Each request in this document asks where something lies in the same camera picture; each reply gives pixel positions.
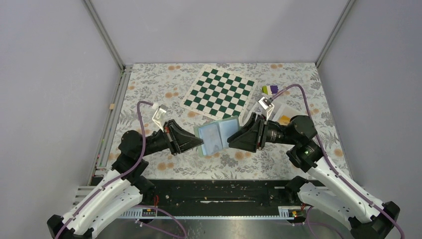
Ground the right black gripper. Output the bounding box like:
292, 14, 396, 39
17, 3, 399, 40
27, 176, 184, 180
227, 113, 298, 153

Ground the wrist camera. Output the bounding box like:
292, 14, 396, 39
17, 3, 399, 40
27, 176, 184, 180
258, 96, 275, 120
152, 103, 168, 131

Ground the green leather card holder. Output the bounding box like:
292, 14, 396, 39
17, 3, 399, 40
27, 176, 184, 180
194, 116, 240, 157

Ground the green white chessboard mat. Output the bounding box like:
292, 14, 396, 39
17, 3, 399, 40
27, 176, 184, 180
180, 64, 258, 122

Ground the white patterned credit card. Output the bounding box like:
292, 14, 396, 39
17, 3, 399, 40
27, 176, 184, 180
198, 124, 223, 156

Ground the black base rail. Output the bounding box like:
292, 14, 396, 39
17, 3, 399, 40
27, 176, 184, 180
139, 179, 302, 218

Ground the green purple toy block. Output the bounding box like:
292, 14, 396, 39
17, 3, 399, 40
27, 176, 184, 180
261, 85, 279, 95

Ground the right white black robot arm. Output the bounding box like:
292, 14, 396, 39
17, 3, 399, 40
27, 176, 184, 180
227, 113, 400, 239

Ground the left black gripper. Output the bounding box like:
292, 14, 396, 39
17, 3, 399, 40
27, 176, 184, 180
139, 119, 205, 157

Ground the clear plastic compartment tray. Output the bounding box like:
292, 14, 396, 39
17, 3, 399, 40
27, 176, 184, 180
257, 94, 306, 122

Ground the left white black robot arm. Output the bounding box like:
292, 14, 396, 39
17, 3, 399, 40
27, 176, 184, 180
47, 119, 203, 239

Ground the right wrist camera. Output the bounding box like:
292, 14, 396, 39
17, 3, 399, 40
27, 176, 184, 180
258, 96, 275, 120

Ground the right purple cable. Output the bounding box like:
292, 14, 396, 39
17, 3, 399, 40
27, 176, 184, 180
270, 84, 406, 239

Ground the orange credit card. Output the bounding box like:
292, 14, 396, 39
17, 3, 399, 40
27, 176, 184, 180
278, 115, 291, 125

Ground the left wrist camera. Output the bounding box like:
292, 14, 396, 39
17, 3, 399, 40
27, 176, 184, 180
152, 103, 168, 131

